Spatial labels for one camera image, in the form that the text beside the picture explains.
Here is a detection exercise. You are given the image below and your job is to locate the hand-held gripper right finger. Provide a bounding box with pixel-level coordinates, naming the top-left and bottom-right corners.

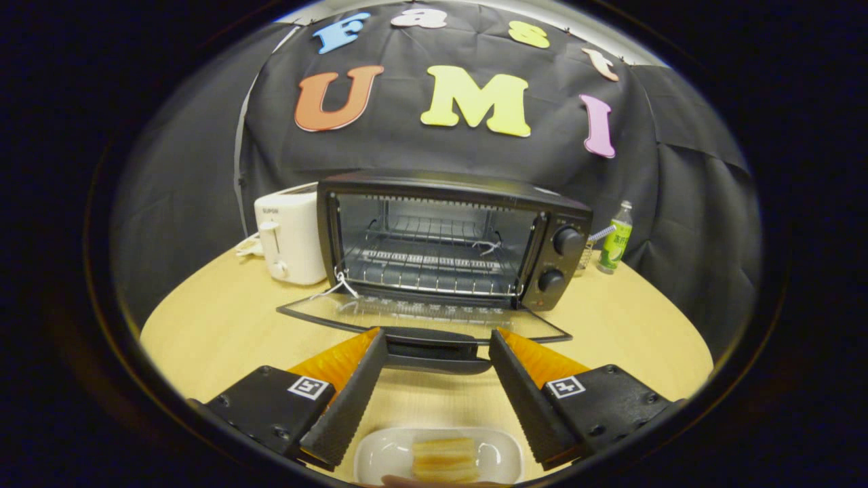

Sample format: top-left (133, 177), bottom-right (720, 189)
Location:
top-left (488, 328), bottom-right (687, 473)

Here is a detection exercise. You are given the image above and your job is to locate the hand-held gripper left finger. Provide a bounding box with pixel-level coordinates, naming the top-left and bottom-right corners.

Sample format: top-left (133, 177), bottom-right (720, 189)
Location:
top-left (188, 328), bottom-right (389, 473)

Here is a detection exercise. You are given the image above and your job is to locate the yellow ridged food piece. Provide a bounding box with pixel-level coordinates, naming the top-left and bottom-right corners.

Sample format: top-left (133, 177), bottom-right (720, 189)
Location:
top-left (412, 437), bottom-right (480, 483)

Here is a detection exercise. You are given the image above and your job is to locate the black toaster oven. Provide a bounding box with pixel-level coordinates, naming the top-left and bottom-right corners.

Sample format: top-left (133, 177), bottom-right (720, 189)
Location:
top-left (277, 169), bottom-right (594, 375)

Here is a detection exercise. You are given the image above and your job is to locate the metal oven rack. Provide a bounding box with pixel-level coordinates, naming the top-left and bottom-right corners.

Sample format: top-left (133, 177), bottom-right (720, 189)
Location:
top-left (339, 216), bottom-right (526, 300)

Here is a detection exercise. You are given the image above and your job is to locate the white bread toaster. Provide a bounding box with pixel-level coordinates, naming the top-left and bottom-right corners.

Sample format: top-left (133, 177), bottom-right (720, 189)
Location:
top-left (254, 183), bottom-right (329, 286)

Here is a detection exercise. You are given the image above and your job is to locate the white oval dish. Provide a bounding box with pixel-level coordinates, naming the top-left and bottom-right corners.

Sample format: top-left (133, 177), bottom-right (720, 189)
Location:
top-left (353, 427), bottom-right (525, 486)

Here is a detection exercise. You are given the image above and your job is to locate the green label drink bottle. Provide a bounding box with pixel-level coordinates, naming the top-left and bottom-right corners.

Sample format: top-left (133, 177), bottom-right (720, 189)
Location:
top-left (597, 201), bottom-right (634, 275)

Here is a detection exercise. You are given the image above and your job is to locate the wire mesh holder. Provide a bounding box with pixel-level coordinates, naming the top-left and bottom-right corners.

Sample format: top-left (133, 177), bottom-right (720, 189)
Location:
top-left (574, 237), bottom-right (598, 277)

